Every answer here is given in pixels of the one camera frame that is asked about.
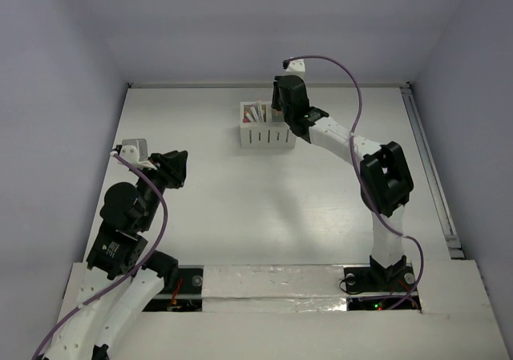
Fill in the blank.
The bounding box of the white marker purple cap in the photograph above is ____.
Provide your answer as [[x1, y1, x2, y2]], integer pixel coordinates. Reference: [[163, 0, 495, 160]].
[[250, 105, 261, 123]]

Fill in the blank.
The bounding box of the aluminium rail right side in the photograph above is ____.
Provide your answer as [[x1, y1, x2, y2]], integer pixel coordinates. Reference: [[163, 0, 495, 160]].
[[400, 83, 466, 261]]

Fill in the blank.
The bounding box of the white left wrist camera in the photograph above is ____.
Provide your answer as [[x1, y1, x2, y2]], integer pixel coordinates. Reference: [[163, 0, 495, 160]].
[[110, 138, 156, 169]]

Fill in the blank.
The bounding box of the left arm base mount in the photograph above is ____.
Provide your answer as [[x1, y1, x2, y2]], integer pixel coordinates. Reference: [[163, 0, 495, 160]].
[[153, 265, 204, 312]]

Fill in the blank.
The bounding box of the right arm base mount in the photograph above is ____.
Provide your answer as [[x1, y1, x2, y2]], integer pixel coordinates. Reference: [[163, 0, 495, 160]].
[[338, 265, 421, 311]]

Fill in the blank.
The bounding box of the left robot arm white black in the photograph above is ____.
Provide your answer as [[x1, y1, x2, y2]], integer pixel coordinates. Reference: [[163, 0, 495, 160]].
[[33, 144, 188, 359]]

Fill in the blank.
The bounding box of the white marker salmon cap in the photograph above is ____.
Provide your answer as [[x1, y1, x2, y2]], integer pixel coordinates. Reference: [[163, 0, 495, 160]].
[[256, 100, 265, 123]]

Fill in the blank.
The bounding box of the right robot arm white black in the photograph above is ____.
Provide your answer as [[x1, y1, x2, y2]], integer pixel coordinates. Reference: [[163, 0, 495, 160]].
[[272, 75, 414, 289]]

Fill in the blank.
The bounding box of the white marker orange cap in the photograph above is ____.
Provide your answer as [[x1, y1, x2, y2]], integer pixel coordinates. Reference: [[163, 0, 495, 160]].
[[245, 111, 256, 123]]

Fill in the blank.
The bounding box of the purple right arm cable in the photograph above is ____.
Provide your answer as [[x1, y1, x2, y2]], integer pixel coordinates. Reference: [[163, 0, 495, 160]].
[[284, 56, 424, 311]]

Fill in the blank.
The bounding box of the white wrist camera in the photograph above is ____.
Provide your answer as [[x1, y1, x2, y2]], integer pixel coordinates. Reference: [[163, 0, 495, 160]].
[[110, 138, 156, 169], [282, 59, 305, 78]]

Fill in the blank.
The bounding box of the white two-compartment slotted organizer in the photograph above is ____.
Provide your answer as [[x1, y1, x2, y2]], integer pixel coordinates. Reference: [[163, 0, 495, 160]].
[[240, 100, 297, 149]]

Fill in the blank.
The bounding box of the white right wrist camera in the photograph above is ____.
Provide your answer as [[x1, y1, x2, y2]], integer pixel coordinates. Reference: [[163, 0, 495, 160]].
[[282, 59, 305, 78]]

